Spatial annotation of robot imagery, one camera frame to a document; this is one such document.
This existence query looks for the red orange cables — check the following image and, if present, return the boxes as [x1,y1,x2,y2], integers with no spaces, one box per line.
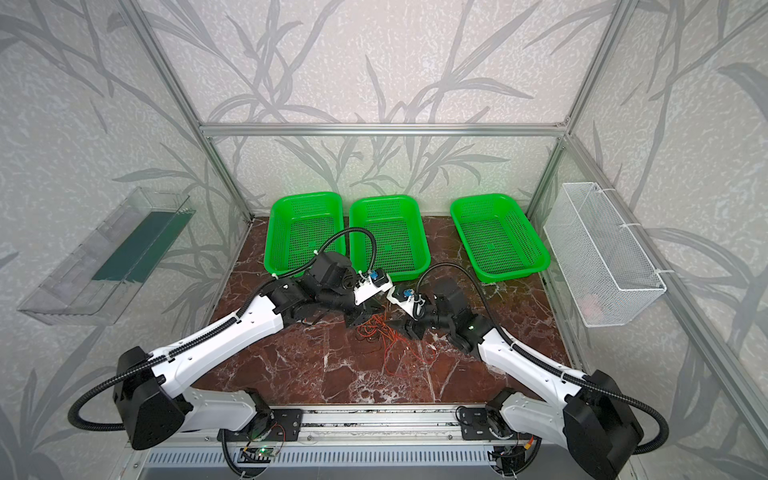
[350,305,439,379]

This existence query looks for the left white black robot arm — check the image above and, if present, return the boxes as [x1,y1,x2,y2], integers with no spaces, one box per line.
[67,252,392,450]

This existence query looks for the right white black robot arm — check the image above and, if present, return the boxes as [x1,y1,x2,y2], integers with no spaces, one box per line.
[387,278,670,479]

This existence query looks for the left green plastic basket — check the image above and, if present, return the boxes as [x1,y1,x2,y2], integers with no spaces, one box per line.
[264,192,345,275]

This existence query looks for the green plastic basket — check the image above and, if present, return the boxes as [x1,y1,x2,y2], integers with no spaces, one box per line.
[349,195,432,282]
[450,193,551,284]
[264,192,345,275]

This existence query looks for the middle green plastic basket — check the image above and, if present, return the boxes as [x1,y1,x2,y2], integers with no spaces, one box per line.
[349,195,432,282]

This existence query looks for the right green plastic basket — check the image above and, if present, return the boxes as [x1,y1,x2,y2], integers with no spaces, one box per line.
[450,193,551,284]

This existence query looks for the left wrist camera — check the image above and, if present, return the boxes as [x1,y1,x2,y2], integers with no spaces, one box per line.
[353,269,393,305]

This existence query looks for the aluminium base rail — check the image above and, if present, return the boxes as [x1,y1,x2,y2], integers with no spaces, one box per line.
[143,403,631,448]

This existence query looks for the white wire mesh basket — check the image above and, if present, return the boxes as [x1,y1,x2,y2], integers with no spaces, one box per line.
[544,182,667,328]

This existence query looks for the clear acrylic wall tray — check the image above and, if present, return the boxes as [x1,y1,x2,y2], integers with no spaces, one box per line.
[18,187,196,326]

